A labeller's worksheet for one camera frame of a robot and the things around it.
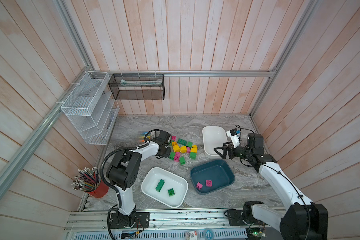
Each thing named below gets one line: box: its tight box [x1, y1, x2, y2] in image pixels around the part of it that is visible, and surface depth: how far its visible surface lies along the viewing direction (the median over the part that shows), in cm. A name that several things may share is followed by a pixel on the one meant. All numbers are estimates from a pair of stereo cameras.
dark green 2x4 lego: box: [177, 138, 188, 146], surface depth 106 cm
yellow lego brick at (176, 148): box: [172, 141, 182, 153], surface depth 100 cm
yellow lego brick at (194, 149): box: [190, 144, 198, 153], surface depth 101 cm
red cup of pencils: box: [71, 166, 109, 199], surface depth 74 cm
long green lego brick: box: [155, 179, 165, 193], surface depth 84 cm
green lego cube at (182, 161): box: [179, 156, 186, 166], surface depth 96 cm
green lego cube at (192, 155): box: [189, 152, 197, 160], surface depth 99 cm
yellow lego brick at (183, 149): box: [180, 146, 187, 153], surface depth 100 cm
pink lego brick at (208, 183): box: [206, 180, 212, 187], surface depth 85 cm
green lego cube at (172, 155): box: [169, 152, 176, 160], surface depth 97 cm
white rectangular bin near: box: [141, 167, 189, 208], surface depth 84 cm
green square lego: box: [167, 188, 175, 197], surface depth 82 cm
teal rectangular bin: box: [190, 159, 235, 195], surface depth 90 cm
